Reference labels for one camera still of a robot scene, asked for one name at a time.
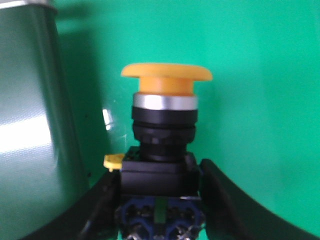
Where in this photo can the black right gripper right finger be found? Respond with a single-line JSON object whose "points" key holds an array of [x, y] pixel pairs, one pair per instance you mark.
{"points": [[231, 214]]}

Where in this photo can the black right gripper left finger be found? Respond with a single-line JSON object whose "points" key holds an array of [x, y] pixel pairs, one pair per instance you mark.
{"points": [[90, 218]]}

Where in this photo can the yellow mushroom push button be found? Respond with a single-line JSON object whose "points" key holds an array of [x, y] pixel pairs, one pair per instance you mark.
{"points": [[160, 178]]}

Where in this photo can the green conveyor belt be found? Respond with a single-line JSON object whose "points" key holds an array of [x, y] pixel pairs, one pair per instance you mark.
{"points": [[258, 119]]}

